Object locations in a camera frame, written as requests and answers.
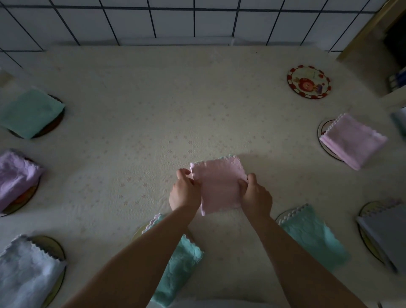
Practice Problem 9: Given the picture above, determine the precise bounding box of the person's left hand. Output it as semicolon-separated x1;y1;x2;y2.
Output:
168;168;202;212

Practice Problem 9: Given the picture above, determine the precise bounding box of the person's right hand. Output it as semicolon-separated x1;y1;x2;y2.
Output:
238;173;273;220

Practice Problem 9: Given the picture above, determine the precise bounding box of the green cloth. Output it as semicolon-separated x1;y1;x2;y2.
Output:
0;88;66;140
189;154;249;216
319;113;388;171
277;203;351;272
141;213;205;308

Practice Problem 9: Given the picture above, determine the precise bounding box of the white cartoon coaster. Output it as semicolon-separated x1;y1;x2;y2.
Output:
317;119;345;162

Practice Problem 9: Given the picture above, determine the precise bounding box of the edge coaster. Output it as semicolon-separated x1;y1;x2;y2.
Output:
358;200;387;264

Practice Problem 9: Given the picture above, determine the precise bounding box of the red rimmed small coaster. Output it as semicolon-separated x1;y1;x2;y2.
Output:
287;65;332;99

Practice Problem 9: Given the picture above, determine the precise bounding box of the green character round coaster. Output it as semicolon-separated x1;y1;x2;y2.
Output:
28;235;66;308

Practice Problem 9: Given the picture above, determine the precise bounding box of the brown cartoon coaster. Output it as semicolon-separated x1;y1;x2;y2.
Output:
8;94;66;139

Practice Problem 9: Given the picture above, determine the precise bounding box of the grey cloth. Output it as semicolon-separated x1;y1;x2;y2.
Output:
0;234;67;308

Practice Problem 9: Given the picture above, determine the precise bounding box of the person's left forearm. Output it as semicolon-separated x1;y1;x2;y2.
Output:
62;206;199;308

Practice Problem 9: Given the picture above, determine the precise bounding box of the person's right forearm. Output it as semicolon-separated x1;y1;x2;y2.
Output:
250;214;368;308

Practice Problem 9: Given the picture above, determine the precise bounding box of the person's white shirt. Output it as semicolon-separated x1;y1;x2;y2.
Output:
149;298;277;308

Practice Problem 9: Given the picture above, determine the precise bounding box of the cream speckled tablecloth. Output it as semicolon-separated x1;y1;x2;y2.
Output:
0;44;406;308

